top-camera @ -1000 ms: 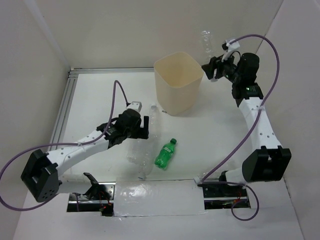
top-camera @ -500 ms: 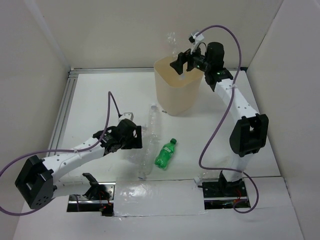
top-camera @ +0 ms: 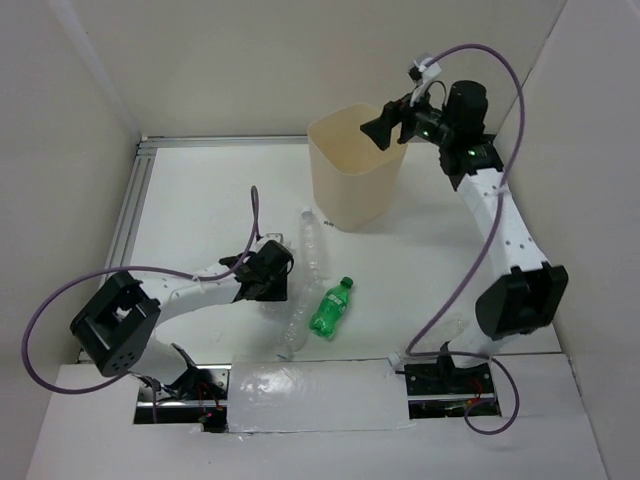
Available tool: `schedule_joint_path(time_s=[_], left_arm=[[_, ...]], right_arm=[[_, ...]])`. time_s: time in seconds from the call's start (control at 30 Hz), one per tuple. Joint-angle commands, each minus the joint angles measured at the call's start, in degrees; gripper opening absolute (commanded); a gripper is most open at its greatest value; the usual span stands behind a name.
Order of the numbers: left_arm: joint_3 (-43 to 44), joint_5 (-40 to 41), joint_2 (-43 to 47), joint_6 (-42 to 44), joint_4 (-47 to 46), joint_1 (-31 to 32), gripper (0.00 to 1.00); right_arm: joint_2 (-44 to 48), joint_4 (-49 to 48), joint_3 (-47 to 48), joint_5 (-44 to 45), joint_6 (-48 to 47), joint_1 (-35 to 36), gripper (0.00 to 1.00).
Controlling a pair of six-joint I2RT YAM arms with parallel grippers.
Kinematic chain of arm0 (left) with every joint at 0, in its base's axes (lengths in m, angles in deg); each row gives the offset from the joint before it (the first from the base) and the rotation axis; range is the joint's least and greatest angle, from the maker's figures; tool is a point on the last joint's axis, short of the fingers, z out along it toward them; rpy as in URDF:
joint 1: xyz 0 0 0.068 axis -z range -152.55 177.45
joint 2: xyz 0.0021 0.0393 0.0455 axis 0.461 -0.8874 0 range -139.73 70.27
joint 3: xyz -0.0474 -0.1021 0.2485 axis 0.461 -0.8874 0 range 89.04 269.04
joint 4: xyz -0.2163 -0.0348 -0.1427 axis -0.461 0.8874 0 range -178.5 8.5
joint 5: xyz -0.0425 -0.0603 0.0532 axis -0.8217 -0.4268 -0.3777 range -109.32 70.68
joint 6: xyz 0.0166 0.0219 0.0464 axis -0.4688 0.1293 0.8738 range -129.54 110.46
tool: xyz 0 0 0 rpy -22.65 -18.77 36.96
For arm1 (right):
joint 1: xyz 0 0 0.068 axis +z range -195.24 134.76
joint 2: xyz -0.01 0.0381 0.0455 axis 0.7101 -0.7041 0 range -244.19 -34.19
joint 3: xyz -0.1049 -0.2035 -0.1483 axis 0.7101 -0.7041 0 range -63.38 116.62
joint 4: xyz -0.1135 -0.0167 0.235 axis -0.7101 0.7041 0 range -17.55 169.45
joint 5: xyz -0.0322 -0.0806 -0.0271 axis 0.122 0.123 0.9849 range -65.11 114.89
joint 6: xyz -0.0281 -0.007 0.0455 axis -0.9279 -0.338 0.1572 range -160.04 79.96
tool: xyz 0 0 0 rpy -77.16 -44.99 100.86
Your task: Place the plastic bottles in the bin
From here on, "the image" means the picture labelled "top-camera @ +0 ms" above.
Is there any long clear plastic bottle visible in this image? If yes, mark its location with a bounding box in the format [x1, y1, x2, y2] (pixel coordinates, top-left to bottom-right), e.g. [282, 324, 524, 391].
[276, 208, 328, 361]

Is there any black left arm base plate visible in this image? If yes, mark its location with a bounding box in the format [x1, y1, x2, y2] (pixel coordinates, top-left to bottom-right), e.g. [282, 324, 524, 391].
[134, 366, 227, 401]

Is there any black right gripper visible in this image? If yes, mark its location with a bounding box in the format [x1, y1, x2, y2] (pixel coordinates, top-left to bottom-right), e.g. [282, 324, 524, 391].
[359, 81, 455, 151]

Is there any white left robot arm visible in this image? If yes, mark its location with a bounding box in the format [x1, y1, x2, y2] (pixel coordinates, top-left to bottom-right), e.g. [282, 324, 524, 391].
[70, 105, 407, 399]

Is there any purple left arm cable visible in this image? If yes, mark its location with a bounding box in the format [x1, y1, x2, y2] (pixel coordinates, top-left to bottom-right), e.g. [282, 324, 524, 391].
[23, 186, 262, 426]

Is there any aluminium frame rail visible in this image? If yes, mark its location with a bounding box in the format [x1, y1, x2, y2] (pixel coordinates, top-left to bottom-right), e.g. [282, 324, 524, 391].
[108, 137, 310, 364]

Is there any beige plastic bin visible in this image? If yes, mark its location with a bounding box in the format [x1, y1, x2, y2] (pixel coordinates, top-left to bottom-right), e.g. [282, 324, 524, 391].
[307, 104, 407, 231]

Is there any green plastic soda bottle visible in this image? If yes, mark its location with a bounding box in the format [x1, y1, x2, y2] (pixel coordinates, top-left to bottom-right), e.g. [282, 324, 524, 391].
[310, 277, 354, 340]

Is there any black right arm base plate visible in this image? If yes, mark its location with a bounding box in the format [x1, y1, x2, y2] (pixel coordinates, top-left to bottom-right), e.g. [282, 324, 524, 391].
[403, 363, 495, 400]

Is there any clear plastic bottle white cap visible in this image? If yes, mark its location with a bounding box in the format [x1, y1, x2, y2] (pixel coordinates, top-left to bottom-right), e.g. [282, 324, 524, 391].
[424, 313, 469, 351]

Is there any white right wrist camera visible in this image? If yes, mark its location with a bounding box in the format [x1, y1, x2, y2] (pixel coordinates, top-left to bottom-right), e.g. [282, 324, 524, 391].
[408, 54, 442, 106]

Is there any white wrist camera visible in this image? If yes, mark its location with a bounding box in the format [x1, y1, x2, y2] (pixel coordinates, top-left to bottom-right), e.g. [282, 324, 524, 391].
[265, 232, 291, 247]
[408, 54, 442, 106]

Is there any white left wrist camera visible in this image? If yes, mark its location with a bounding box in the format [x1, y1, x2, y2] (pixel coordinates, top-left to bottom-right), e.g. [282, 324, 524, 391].
[265, 232, 291, 247]

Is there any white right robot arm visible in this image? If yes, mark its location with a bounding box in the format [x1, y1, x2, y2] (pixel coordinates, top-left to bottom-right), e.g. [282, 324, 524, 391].
[414, 80, 569, 392]

